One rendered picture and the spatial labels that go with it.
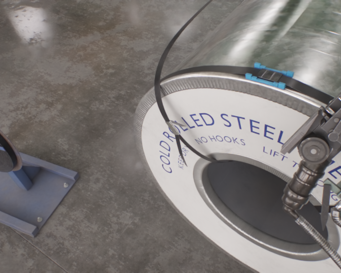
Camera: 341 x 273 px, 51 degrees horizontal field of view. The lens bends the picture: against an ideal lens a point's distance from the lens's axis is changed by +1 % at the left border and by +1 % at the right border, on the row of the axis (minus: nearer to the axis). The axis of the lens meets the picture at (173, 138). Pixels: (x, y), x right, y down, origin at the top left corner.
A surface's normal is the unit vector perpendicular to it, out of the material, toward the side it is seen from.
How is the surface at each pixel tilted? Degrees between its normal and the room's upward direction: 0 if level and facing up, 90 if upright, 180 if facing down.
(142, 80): 0
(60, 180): 0
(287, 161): 90
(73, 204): 0
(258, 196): 18
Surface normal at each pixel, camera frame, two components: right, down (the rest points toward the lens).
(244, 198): 0.29, -0.40
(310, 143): -0.38, 0.26
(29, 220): -0.11, -0.66
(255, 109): -0.57, 0.66
